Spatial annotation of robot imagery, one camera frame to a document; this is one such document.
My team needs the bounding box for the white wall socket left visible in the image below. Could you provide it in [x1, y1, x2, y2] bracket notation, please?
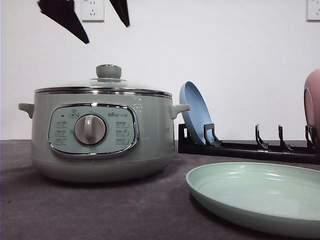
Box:
[81, 0, 105, 24]

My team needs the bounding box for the green electric steamer pot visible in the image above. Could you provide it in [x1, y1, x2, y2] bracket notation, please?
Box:
[18, 87, 191, 183]

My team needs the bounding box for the black dish rack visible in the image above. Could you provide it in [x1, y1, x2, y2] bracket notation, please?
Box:
[178, 123, 320, 165]

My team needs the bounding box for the white wall socket right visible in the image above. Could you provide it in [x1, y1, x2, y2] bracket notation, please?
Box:
[304, 0, 320, 24]

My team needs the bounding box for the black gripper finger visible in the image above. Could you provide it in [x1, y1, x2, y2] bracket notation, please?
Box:
[109, 0, 130, 28]
[38, 0, 90, 44]

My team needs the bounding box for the blue plate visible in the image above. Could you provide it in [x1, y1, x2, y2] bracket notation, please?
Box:
[179, 81, 213, 144]

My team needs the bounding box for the glass steamer lid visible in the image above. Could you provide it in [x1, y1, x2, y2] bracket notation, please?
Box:
[34, 64, 173, 97]

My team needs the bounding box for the pink plate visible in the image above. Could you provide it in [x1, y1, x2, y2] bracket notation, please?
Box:
[303, 68, 320, 147]

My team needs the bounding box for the green plate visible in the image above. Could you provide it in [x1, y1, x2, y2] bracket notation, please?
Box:
[185, 162, 320, 232]

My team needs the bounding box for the white wall socket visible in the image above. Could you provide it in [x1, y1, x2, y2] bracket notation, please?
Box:
[81, 0, 105, 24]
[304, 0, 320, 24]

